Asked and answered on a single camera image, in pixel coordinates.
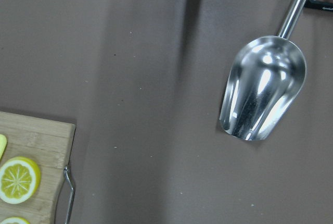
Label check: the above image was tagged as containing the metal scoop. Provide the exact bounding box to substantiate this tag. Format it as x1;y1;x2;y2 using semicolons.
219;0;307;141

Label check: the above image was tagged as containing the bamboo cutting board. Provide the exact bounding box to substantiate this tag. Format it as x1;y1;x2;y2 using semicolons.
1;112;75;223

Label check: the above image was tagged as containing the yellow plastic knife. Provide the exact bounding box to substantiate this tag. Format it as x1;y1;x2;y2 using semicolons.
0;134;7;159

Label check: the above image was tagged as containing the lemon slice near knife tip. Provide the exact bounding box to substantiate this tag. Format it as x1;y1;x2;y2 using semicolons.
0;217;30;224

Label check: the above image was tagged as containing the lemon half near handle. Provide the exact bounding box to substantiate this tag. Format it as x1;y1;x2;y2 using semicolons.
1;156;41;204

